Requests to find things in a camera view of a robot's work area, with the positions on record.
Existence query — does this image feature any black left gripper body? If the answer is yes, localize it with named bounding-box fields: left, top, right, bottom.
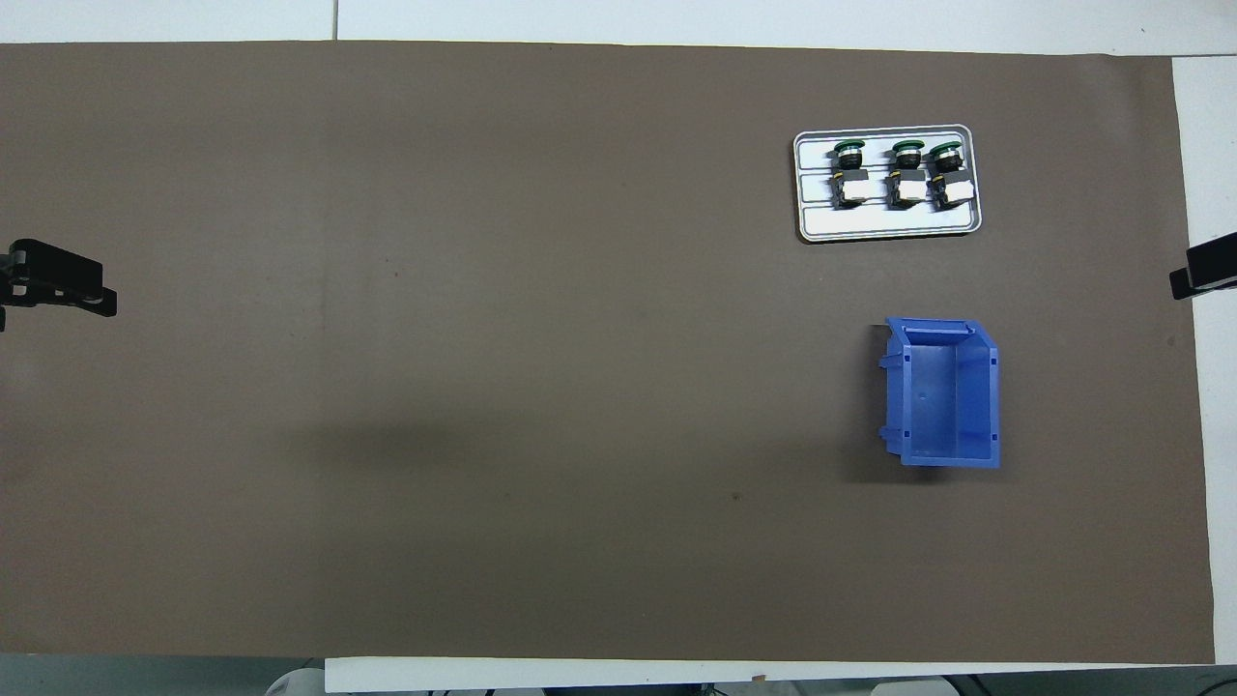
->
left=0, top=242, right=30, bottom=332

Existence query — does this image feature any green push button switch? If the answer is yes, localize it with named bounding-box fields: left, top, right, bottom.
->
left=829, top=138, right=869, bottom=210
left=926, top=138, right=975, bottom=210
left=886, top=138, right=929, bottom=210

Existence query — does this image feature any blue plastic storage bin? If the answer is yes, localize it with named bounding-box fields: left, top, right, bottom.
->
left=877, top=316, right=1002, bottom=471

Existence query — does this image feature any silver metal tray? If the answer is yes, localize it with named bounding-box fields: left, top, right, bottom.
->
left=792, top=124, right=984, bottom=244

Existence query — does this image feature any brown table mat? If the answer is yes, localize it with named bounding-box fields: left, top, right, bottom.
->
left=0, top=41, right=1217, bottom=666

